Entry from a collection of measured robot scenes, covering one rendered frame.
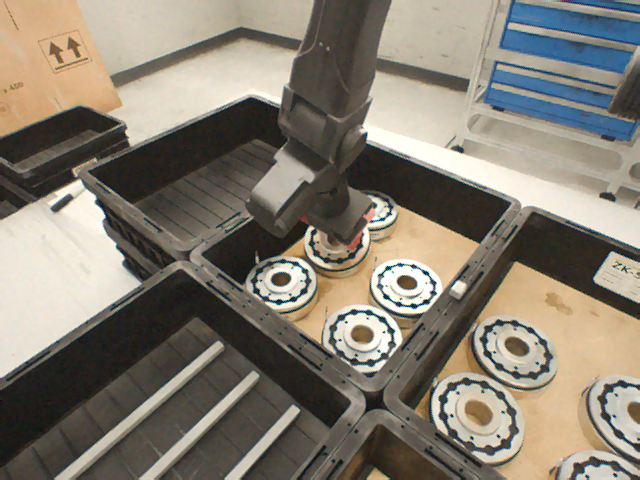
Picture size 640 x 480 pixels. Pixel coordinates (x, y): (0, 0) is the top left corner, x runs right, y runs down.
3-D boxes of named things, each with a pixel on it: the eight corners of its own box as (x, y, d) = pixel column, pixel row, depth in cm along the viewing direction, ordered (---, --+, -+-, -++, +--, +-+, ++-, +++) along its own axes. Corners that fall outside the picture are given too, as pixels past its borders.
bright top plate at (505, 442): (457, 359, 51) (458, 356, 50) (537, 411, 46) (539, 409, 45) (412, 420, 45) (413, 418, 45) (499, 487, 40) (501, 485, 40)
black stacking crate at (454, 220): (359, 190, 84) (363, 140, 76) (500, 257, 70) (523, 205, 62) (203, 311, 61) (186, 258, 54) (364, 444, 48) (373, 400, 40)
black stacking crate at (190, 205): (257, 141, 98) (251, 95, 90) (358, 189, 84) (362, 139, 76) (101, 226, 76) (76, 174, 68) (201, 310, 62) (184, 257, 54)
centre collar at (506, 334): (500, 325, 54) (502, 322, 53) (539, 343, 52) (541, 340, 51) (490, 353, 51) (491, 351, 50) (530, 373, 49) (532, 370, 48)
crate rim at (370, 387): (362, 148, 77) (363, 136, 75) (520, 214, 63) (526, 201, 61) (187, 268, 55) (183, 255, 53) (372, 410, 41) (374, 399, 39)
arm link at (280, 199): (372, 123, 39) (301, 78, 41) (296, 209, 36) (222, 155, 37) (357, 184, 50) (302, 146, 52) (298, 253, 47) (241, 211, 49)
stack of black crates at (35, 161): (118, 193, 193) (81, 102, 162) (160, 216, 181) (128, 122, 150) (36, 241, 169) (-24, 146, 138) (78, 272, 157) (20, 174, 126)
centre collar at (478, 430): (467, 385, 48) (468, 382, 47) (507, 412, 45) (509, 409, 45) (446, 416, 45) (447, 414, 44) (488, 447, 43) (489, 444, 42)
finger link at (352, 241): (353, 271, 60) (346, 239, 52) (315, 247, 63) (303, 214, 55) (379, 237, 62) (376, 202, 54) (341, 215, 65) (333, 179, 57)
